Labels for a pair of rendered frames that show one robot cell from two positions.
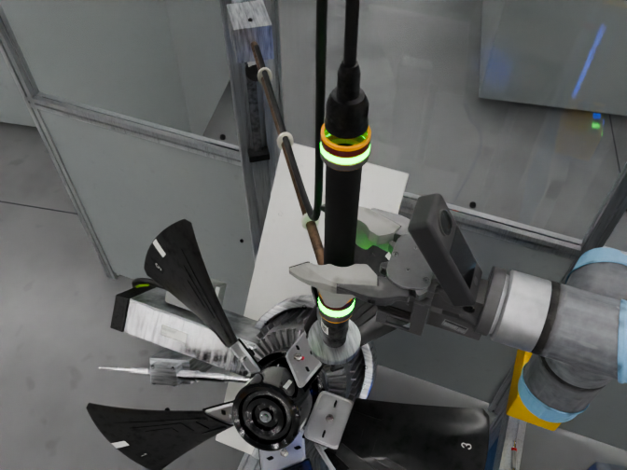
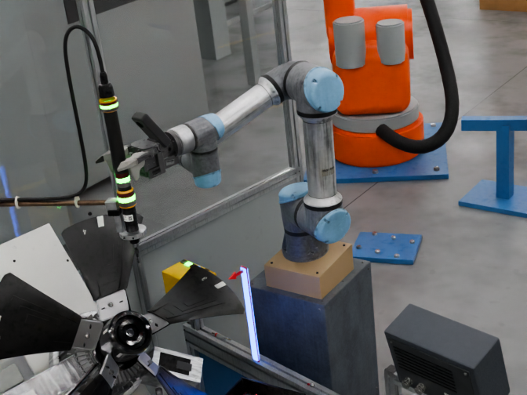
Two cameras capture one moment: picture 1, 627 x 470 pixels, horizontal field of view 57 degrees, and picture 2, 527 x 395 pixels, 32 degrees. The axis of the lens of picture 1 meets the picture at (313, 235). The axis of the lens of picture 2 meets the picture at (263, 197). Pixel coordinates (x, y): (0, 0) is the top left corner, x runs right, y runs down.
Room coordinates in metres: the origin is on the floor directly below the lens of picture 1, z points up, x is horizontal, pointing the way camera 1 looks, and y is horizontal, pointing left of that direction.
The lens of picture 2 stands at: (-0.89, 1.67, 2.47)
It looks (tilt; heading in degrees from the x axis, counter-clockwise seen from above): 25 degrees down; 297
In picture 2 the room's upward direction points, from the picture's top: 7 degrees counter-clockwise
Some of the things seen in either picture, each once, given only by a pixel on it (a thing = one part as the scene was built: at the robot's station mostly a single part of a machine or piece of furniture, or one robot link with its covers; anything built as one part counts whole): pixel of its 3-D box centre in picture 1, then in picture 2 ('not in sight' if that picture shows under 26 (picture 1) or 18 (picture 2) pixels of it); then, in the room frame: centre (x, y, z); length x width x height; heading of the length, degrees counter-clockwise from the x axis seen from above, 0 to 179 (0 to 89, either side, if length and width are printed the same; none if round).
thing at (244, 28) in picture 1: (249, 29); not in sight; (0.99, 0.12, 1.54); 0.10 x 0.07 x 0.08; 14
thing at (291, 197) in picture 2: not in sight; (299, 205); (0.20, -0.65, 1.25); 0.13 x 0.12 x 0.14; 147
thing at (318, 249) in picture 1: (284, 141); (16, 204); (0.68, 0.04, 1.54); 0.54 x 0.01 x 0.01; 14
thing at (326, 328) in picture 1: (339, 248); (119, 161); (0.38, -0.03, 1.66); 0.04 x 0.04 x 0.46
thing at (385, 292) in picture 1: (380, 282); (143, 154); (0.33, -0.07, 1.66); 0.09 x 0.05 x 0.02; 90
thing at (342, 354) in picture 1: (332, 316); (126, 217); (0.39, -0.03, 1.50); 0.09 x 0.07 x 0.10; 14
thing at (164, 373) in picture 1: (166, 373); not in sight; (0.52, 0.29, 1.08); 0.07 x 0.04 x 0.06; 79
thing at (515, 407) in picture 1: (540, 381); (190, 285); (0.53, -0.47, 1.02); 0.16 x 0.10 x 0.11; 159
